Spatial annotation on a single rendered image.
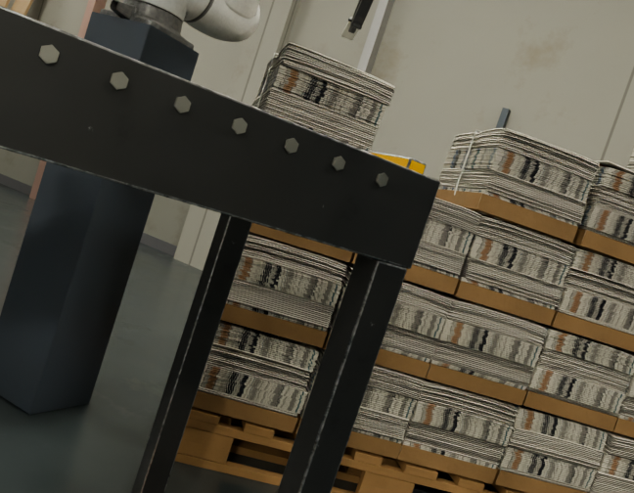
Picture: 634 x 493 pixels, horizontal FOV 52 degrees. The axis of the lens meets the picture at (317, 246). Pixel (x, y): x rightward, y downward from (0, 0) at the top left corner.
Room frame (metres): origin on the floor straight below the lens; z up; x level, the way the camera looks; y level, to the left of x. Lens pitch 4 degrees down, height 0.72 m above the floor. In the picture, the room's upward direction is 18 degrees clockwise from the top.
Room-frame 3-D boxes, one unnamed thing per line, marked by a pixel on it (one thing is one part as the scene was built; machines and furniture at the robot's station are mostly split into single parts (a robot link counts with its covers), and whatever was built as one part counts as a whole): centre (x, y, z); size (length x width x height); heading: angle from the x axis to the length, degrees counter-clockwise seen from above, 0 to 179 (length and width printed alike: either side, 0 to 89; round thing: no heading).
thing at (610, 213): (1.95, -0.76, 0.95); 0.38 x 0.29 x 0.23; 13
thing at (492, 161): (1.89, -0.47, 0.95); 0.38 x 0.29 x 0.23; 11
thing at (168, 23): (1.68, 0.60, 1.03); 0.22 x 0.18 x 0.06; 155
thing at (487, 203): (1.89, -0.47, 0.86); 0.38 x 0.29 x 0.04; 11
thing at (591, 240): (1.95, -0.76, 0.86); 0.38 x 0.29 x 0.04; 13
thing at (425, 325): (1.87, -0.34, 0.42); 1.17 x 0.39 x 0.83; 101
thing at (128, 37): (1.70, 0.59, 0.50); 0.20 x 0.20 x 1.00; 65
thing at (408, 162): (1.06, 0.02, 0.81); 0.43 x 0.03 x 0.02; 31
